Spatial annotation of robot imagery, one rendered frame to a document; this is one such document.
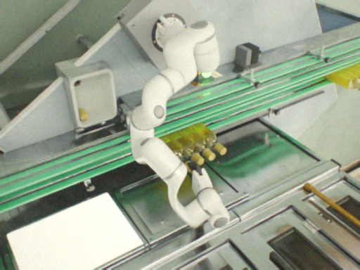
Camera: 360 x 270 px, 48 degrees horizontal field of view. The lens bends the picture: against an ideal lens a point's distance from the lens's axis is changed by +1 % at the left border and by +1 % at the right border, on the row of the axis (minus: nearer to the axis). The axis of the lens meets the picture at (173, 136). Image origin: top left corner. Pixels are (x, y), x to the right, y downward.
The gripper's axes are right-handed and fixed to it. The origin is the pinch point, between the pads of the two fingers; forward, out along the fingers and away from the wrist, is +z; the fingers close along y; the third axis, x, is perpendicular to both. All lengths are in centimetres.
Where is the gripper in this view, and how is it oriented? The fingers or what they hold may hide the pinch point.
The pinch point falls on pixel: (192, 169)
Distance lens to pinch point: 156.9
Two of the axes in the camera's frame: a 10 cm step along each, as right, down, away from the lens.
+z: -3.0, -5.6, 7.7
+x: -9.5, 1.8, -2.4
